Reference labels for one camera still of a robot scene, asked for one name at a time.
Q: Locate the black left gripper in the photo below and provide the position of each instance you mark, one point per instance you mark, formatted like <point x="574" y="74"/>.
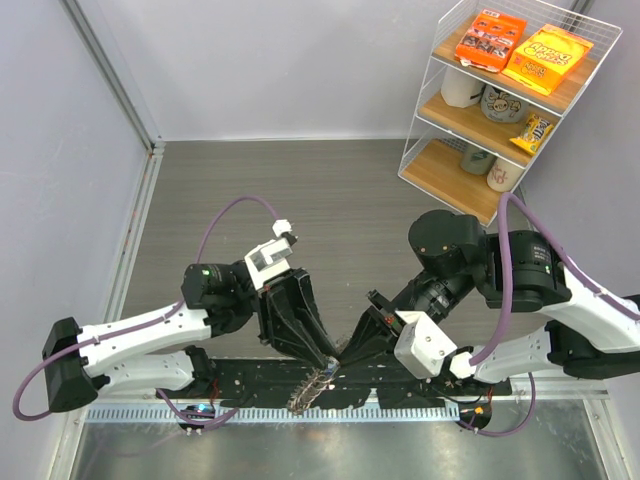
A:
<point x="279" y="300"/>

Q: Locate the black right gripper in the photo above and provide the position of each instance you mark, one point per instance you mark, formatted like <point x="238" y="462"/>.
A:
<point x="372" y="339"/>

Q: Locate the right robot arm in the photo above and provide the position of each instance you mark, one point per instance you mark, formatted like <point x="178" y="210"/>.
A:
<point x="586" y="336"/>

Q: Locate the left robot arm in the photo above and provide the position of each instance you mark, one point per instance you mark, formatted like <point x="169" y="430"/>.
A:
<point x="217" y="299"/>

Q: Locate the grey-green mug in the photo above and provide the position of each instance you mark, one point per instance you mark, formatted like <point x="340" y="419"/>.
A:
<point x="477" y="161"/>

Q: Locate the white mug red writing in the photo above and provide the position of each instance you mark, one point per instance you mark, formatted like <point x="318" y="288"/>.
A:
<point x="504" y="175"/>

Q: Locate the white paper roll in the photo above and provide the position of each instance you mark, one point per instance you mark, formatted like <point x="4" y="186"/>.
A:
<point x="460" y="90"/>

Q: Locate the grey cartoon mug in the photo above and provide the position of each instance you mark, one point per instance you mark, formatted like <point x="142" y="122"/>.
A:
<point x="501" y="106"/>

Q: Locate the yellow candy packet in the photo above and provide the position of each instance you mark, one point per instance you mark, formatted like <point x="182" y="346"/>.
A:
<point x="533" y="135"/>

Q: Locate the orange snack box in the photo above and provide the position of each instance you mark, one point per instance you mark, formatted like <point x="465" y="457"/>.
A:
<point x="490" y="40"/>

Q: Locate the yellow snack bag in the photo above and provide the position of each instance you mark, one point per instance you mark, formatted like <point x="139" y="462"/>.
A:
<point x="544" y="60"/>

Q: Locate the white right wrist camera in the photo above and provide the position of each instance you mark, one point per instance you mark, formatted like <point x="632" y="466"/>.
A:
<point x="422" y="348"/>

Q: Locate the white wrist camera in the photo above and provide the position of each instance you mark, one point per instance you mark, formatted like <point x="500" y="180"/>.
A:
<point x="422" y="348"/>
<point x="269" y="260"/>

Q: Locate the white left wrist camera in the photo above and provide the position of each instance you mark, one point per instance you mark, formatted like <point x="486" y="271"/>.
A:
<point x="269" y="260"/>

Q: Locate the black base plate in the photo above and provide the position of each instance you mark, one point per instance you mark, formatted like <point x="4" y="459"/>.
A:
<point x="270" y="383"/>

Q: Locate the white slotted cable duct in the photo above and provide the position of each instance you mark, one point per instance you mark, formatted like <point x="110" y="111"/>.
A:
<point x="137" y="413"/>

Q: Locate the white wire shelf rack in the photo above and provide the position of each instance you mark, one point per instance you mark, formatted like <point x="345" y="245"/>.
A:
<point x="500" y="79"/>

